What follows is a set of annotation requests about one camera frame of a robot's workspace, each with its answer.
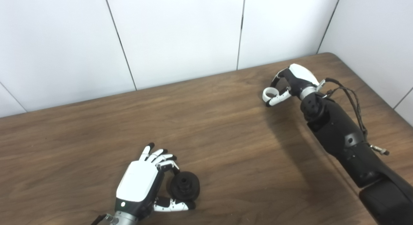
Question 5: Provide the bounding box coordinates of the white ring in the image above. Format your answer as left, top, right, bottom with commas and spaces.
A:
262, 87, 280, 103

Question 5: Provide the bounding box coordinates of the round black part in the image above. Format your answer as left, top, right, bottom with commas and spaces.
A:
166, 172, 201, 203

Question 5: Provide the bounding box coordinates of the white and black left hand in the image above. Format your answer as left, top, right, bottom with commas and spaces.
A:
114, 142, 196, 220

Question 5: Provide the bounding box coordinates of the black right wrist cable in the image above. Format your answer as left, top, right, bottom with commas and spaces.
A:
317, 77, 390, 156

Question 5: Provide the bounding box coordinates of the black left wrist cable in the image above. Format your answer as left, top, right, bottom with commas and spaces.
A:
90, 213, 112, 225

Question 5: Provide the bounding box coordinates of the white and black right hand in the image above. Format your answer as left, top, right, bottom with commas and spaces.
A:
265, 64, 321, 107

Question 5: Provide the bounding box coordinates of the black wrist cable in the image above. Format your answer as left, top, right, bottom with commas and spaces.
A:
90, 213, 112, 225
317, 77, 390, 156

